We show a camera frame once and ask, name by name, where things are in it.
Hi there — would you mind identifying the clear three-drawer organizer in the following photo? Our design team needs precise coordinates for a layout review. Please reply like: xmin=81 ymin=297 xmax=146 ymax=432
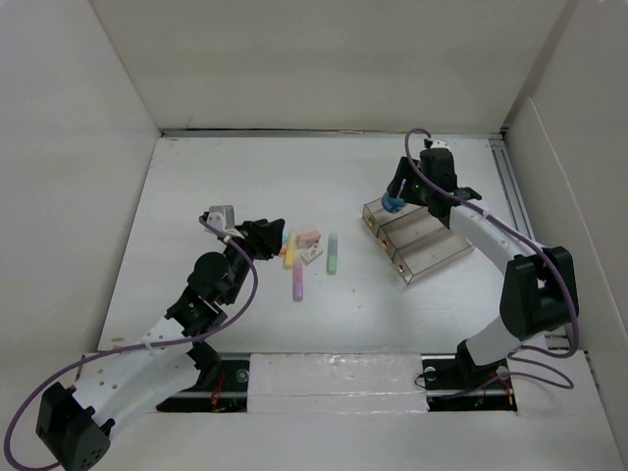
xmin=362 ymin=200 xmax=474 ymax=285

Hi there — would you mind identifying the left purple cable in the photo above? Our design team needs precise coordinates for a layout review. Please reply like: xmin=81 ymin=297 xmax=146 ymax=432
xmin=2 ymin=218 xmax=260 ymax=470

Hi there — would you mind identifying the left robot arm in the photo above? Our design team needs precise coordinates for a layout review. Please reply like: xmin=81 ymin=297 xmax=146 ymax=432
xmin=35 ymin=214 xmax=286 ymax=470

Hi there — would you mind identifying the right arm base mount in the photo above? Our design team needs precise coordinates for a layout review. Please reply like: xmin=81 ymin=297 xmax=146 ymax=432
xmin=414 ymin=354 xmax=517 ymax=412

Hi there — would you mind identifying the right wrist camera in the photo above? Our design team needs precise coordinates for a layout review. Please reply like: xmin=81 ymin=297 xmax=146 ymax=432
xmin=423 ymin=137 xmax=450 ymax=150

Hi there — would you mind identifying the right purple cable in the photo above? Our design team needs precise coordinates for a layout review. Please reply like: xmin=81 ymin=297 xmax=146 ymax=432
xmin=403 ymin=127 xmax=581 ymax=398

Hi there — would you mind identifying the white staples box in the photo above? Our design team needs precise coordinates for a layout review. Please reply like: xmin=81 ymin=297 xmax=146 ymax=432
xmin=300 ymin=243 xmax=323 ymax=265

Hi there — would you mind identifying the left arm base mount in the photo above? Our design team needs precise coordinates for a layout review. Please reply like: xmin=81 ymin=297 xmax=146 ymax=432
xmin=156 ymin=342 xmax=250 ymax=413

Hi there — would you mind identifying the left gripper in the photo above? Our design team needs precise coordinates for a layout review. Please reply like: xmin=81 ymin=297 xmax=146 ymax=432
xmin=222 ymin=218 xmax=282 ymax=305

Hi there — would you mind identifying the blue round jar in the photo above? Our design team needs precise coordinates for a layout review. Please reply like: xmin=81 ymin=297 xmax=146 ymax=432
xmin=381 ymin=192 xmax=406 ymax=214

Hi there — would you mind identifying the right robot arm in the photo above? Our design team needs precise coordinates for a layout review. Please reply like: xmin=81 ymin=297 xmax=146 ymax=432
xmin=381 ymin=139 xmax=579 ymax=387

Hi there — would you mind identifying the pink mini stapler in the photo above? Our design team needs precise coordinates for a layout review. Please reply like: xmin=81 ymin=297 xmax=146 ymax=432
xmin=296 ymin=231 xmax=321 ymax=248

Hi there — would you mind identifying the yellow highlighter pen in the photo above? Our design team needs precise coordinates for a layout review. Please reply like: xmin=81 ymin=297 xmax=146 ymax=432
xmin=284 ymin=232 xmax=298 ymax=269

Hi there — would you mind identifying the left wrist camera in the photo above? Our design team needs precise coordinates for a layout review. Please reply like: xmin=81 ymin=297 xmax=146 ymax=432
xmin=200 ymin=205 xmax=236 ymax=234

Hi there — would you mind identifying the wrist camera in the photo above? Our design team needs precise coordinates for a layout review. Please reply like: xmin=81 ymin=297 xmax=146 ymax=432
xmin=200 ymin=205 xmax=236 ymax=234
xmin=423 ymin=137 xmax=450 ymax=150

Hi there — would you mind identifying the purple cable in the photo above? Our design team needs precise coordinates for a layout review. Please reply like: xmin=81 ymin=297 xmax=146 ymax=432
xmin=2 ymin=218 xmax=260 ymax=470
xmin=403 ymin=127 xmax=581 ymax=398

